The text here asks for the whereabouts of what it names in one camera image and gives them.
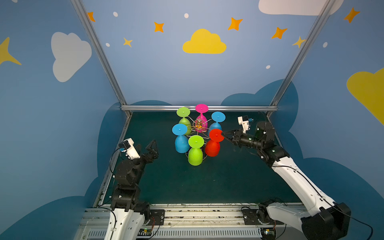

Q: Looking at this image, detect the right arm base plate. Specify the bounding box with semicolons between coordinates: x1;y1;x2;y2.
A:
241;207;284;225

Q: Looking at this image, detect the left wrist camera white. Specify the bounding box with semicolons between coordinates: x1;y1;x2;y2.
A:
118;138;140;160

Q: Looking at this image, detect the right aluminium frame post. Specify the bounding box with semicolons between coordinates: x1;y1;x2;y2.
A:
270;0;336;109

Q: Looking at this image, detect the circuit board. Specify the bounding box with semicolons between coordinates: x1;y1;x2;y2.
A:
261;229;277;240
137;228;155;238

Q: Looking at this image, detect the left aluminium frame post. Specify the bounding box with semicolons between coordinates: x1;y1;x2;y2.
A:
71;0;127;105

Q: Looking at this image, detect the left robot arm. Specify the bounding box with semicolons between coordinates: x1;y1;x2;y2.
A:
104;138;159;240

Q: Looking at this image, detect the back aluminium frame bar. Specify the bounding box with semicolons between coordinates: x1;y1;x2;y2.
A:
121;105;278;112

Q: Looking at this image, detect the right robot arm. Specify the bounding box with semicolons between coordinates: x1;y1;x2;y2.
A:
221;121;351;240

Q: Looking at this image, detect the green wine glass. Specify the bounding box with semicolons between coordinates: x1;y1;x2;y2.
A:
177;107;192;135
188;135;205;166

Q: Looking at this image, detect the back green wine glass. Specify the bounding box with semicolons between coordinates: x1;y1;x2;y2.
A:
177;107;192;135

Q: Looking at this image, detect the aluminium frame post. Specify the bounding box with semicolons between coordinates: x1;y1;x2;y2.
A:
71;0;127;105
270;0;336;109

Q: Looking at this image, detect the red wine glass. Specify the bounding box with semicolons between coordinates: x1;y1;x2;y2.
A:
205;129;225;157

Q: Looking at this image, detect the gold wire glass rack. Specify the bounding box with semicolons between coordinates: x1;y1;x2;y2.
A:
185;117;211;160

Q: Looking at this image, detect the pink wine glass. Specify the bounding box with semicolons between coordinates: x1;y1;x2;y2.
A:
194;104;209;133

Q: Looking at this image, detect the blue wine glass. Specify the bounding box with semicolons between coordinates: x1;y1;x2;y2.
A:
172;124;190;154
209;112;226;132

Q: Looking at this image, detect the aluminium front rail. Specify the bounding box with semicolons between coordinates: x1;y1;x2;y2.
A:
74;203;306;240

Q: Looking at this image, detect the left circuit board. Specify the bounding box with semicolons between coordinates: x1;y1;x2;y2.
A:
137;228;155;238

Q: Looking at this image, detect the front green wine glass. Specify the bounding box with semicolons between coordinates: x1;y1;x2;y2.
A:
188;135;205;166

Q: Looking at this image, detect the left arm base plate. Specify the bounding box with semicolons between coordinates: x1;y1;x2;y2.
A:
144;209;165;226

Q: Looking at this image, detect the right circuit board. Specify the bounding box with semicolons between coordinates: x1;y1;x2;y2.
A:
261;229;277;240

